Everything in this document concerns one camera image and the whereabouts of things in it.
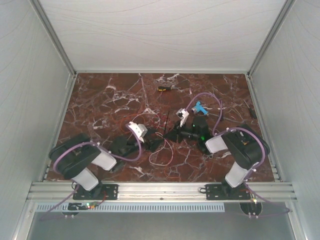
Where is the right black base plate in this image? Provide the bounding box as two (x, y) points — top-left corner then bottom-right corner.
(198, 184), (251, 201)

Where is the orange wire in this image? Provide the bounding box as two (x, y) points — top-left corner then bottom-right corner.
(118, 117), (181, 181)

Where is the blue plastic tool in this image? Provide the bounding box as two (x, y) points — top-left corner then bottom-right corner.
(191, 101), (209, 116)

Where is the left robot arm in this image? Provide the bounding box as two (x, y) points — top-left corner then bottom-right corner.
(48, 133), (139, 200)

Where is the white wire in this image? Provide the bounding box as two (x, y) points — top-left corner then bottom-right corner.
(129, 113), (176, 166)

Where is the black screwdriver far right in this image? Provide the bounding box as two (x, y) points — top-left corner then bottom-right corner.
(247, 105), (258, 119)

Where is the yellow black screwdriver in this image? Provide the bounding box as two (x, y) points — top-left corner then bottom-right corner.
(157, 86), (180, 92)

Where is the slotted grey cable duct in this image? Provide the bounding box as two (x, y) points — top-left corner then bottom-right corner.
(35, 202), (225, 213)

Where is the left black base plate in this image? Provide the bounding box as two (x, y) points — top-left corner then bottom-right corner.
(72, 183), (119, 201)

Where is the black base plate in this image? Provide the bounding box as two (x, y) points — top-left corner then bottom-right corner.
(198, 184), (251, 201)
(72, 183), (119, 201)

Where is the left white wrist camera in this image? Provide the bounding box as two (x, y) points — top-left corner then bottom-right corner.
(128, 121), (148, 143)

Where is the aluminium front rail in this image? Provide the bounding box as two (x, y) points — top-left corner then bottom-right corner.
(27, 181), (297, 202)

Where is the black handle screwdriver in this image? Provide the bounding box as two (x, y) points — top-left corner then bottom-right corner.
(220, 100), (224, 122)

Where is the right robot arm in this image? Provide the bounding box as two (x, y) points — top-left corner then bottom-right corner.
(164, 116), (270, 200)

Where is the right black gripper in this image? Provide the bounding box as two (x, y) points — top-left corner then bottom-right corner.
(163, 119), (200, 145)

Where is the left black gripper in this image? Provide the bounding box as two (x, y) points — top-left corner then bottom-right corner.
(121, 128), (165, 160)

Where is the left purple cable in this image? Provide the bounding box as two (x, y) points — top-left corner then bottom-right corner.
(39, 124), (144, 222)

